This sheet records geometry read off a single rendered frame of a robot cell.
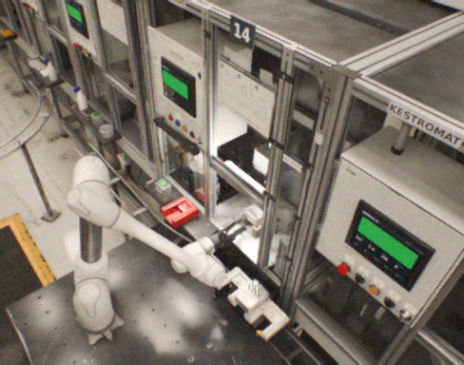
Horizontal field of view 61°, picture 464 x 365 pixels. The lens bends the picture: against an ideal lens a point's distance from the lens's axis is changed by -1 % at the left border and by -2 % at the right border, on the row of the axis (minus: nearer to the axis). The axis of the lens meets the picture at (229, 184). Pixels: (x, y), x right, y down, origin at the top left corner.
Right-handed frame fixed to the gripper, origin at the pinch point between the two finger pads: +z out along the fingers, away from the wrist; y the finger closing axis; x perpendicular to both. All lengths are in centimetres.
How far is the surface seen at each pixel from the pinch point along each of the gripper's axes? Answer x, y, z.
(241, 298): -28.6, -8.5, -24.4
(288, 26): -5, 100, 11
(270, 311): -39.4, -14.0, -16.1
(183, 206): 32.9, -5.8, -13.0
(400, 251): -76, 62, -9
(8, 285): 123, -99, -111
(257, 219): -3.3, 1.6, 7.2
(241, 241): -2.5, -10.1, -2.3
